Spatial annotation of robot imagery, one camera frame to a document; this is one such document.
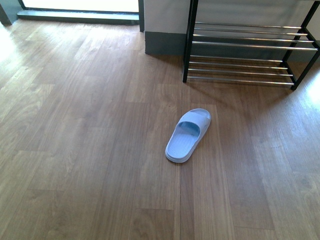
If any light blue slipper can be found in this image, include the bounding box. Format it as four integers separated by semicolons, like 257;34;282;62
165;108;211;164

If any black metal shoe rack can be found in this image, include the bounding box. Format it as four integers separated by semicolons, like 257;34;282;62
182;0;320;90

